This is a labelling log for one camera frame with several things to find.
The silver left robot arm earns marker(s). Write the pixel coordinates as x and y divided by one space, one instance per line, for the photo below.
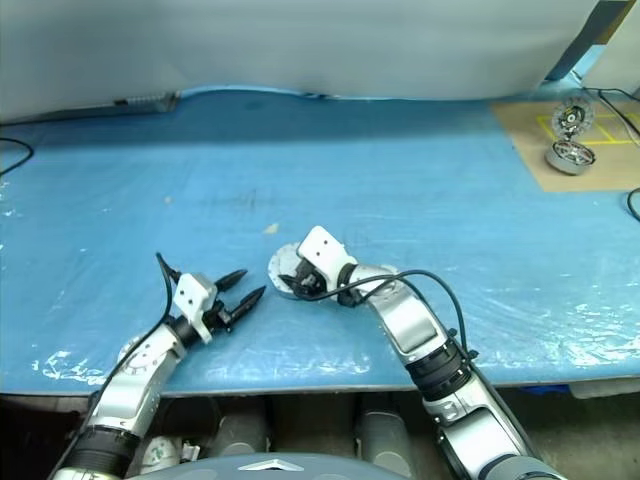
135 385

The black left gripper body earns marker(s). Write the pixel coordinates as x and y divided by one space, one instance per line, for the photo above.
220 315

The dark grey rounded cylinder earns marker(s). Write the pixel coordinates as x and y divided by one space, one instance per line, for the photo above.
387 432
245 427

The white panel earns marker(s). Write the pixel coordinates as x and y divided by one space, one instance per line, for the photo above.
615 65

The brown cardboard sheet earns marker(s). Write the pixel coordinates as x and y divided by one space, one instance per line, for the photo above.
525 145

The white crumpled object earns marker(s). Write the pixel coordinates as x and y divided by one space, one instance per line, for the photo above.
160 452

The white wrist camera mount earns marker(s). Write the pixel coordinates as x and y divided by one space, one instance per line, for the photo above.
192 295
322 250

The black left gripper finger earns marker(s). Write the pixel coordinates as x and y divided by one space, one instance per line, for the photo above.
247 302
231 280

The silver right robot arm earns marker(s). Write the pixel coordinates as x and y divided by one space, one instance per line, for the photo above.
415 325

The white backdrop sheet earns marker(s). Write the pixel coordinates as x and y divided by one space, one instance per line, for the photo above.
300 40

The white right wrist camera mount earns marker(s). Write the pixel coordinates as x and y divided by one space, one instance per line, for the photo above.
322 250

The grey power strip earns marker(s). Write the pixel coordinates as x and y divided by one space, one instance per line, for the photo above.
145 101

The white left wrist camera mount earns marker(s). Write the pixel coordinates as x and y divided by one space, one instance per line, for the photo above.
192 295

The grey robot torso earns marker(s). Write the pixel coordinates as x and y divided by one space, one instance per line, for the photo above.
240 470

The blue plastic table cover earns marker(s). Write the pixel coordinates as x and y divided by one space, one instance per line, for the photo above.
400 200

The dark spoked rotor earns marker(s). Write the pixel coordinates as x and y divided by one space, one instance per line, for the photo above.
572 152

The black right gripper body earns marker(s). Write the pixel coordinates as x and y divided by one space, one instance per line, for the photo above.
312 285

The grey slanted beam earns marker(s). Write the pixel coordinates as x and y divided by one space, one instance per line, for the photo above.
580 40

